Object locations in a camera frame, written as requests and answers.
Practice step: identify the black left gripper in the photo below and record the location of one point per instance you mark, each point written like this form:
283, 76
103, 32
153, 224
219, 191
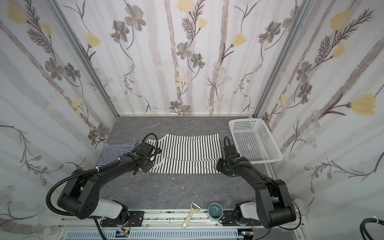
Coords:
152, 154

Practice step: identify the blue white striped tank top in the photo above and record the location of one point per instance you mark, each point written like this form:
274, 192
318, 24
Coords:
112, 152

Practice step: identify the aluminium mounting rail frame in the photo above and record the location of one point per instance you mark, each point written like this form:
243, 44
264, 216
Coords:
167, 225

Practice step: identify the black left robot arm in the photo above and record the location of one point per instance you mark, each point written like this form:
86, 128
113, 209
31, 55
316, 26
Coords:
81, 194

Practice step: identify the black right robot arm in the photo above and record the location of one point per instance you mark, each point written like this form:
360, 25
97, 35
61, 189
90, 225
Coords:
273, 206

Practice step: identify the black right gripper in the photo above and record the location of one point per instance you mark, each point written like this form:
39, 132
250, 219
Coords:
223, 167

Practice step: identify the teal ceramic mug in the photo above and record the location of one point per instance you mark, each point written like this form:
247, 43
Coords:
215, 212

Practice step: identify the cream vegetable peeler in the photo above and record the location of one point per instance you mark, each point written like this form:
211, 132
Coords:
194, 208

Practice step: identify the black white striped tank top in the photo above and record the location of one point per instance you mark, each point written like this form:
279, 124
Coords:
188, 155

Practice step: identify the clear jar with metal lid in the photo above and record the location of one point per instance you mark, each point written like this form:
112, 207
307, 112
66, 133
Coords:
301, 207

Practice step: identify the white plastic laundry basket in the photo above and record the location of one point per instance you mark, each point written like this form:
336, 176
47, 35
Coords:
254, 141

